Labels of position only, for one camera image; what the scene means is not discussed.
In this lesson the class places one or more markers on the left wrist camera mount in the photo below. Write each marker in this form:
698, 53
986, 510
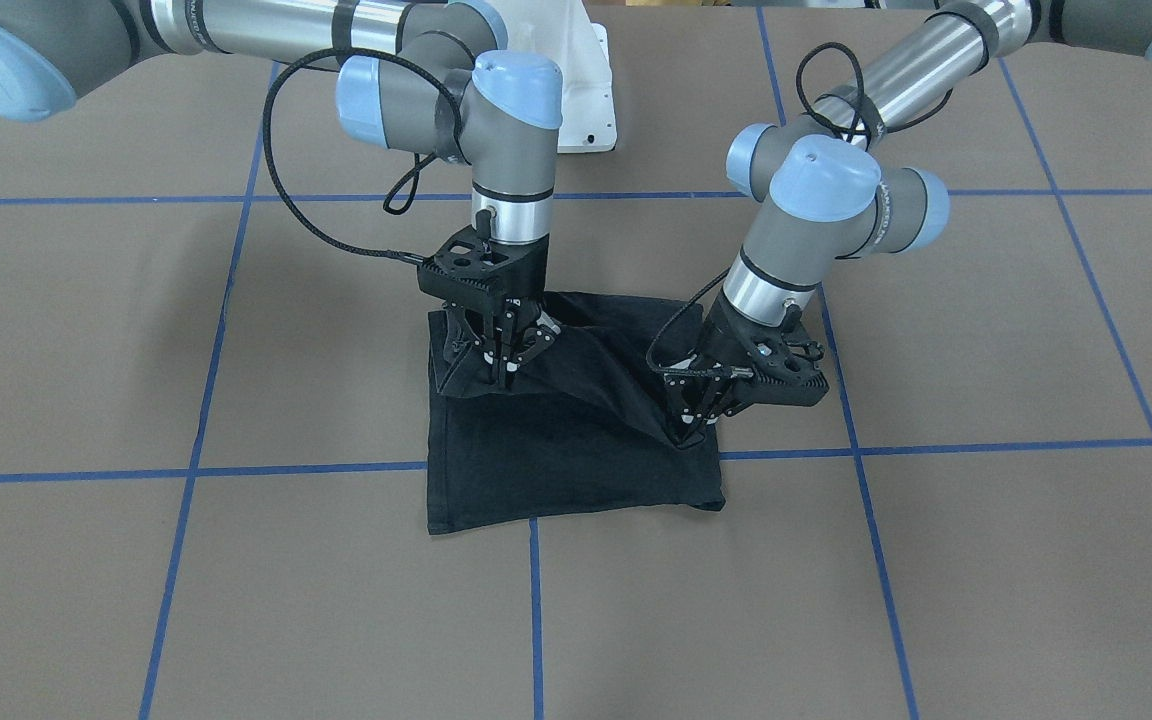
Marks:
785, 373

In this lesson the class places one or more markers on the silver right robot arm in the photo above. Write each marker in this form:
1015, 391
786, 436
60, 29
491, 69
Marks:
436, 81

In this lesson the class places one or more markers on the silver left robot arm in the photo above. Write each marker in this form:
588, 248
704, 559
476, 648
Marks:
876, 150

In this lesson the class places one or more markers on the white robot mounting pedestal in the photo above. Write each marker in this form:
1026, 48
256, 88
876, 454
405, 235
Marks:
564, 31

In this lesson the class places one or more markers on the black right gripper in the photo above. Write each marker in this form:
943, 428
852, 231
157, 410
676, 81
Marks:
528, 277

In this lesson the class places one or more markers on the brown table mat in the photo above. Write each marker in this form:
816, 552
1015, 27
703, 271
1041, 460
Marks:
212, 428

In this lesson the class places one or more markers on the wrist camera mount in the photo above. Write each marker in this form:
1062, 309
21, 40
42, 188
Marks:
481, 274
785, 373

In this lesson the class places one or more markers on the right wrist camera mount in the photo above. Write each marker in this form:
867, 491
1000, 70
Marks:
481, 274

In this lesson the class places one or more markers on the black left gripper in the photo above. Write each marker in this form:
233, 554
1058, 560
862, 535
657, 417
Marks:
726, 330

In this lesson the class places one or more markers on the black graphic t-shirt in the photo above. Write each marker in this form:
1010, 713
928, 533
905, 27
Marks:
581, 428

